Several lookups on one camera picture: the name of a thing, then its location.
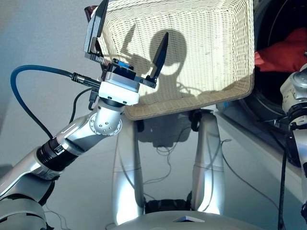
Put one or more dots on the orange cloth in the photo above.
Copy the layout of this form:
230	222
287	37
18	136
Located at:
283	55

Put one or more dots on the pale woven basket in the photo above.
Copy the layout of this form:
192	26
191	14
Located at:
204	48

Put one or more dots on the grey washing machine tower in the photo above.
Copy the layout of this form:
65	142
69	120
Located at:
261	107

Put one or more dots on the dark brown stand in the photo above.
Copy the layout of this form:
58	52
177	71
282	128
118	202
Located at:
89	13

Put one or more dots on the blue white barcode sticker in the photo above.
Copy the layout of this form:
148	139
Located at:
225	106

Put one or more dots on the round washer drum opening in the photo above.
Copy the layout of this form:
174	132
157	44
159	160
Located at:
263	24

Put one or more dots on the silver robot leg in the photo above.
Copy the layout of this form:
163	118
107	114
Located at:
127	191
208	167

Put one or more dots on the grey robot torso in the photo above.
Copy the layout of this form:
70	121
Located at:
156	222

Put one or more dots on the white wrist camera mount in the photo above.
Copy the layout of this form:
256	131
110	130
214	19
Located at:
117	94

